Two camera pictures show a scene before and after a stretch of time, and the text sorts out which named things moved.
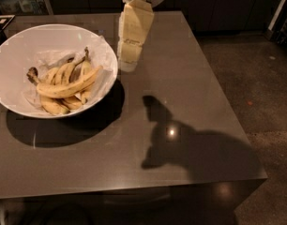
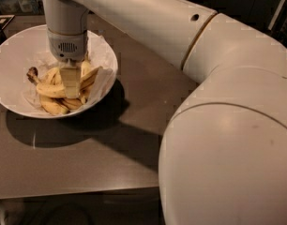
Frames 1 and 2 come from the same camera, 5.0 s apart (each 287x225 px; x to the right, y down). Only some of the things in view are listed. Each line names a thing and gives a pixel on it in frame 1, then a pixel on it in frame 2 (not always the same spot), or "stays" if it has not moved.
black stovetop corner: [0, 22] stays
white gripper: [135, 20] to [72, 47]
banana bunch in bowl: [66, 85] stays
